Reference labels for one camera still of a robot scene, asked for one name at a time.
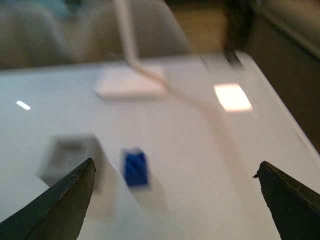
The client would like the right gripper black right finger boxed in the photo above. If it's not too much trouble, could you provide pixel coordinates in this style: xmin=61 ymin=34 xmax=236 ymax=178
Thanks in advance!
xmin=253 ymin=161 xmax=320 ymax=240

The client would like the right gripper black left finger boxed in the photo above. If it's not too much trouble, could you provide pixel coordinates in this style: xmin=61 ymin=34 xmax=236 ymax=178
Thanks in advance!
xmin=0 ymin=158 xmax=96 ymax=240

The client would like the gray square base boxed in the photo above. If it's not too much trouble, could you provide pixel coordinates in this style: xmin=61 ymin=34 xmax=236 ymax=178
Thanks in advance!
xmin=36 ymin=134 xmax=105 ymax=193

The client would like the blue block part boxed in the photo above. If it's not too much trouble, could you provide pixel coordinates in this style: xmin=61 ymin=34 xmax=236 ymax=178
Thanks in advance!
xmin=122 ymin=148 xmax=150 ymax=188

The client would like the white lamp base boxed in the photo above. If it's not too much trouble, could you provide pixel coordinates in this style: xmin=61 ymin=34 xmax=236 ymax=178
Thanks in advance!
xmin=93 ymin=63 xmax=168 ymax=101

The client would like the beige chair left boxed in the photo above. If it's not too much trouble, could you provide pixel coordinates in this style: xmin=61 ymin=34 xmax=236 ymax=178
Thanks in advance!
xmin=0 ymin=0 xmax=83 ymax=70

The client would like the beige chair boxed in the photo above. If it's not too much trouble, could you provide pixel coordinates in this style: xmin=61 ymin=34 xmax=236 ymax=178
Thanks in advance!
xmin=0 ymin=0 xmax=83 ymax=70
xmin=80 ymin=0 xmax=194 ymax=62

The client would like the beige chair right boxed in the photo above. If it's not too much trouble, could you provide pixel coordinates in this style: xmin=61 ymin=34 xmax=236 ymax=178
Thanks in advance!
xmin=80 ymin=0 xmax=194 ymax=62

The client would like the white lamp cable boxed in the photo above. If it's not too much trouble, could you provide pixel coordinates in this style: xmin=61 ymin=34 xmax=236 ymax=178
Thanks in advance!
xmin=113 ymin=0 xmax=227 ymax=141

